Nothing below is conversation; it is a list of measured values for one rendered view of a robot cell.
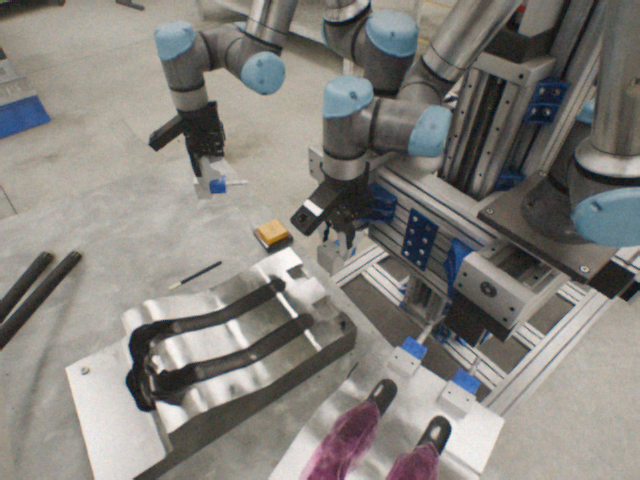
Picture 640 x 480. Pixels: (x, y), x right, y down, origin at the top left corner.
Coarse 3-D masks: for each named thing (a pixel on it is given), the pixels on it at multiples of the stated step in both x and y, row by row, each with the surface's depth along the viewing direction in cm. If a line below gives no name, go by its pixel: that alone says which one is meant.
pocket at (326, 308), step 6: (318, 300) 82; (324, 300) 84; (330, 300) 84; (318, 306) 84; (324, 306) 84; (330, 306) 84; (336, 306) 83; (324, 312) 83; (330, 312) 83; (336, 312) 82; (324, 318) 82; (330, 318) 82
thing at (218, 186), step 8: (224, 176) 102; (208, 184) 99; (216, 184) 99; (224, 184) 99; (232, 184) 101; (240, 184) 102; (200, 192) 100; (208, 192) 100; (216, 192) 101; (224, 192) 101
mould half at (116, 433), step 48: (240, 288) 85; (288, 288) 84; (192, 336) 73; (240, 336) 77; (336, 336) 76; (96, 384) 73; (240, 384) 69; (288, 384) 76; (96, 432) 67; (144, 432) 67; (192, 432) 65
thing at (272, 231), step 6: (270, 222) 105; (276, 222) 105; (258, 228) 104; (264, 228) 104; (270, 228) 104; (276, 228) 104; (282, 228) 104; (264, 234) 102; (270, 234) 102; (276, 234) 102; (282, 234) 103; (270, 240) 102; (276, 240) 103
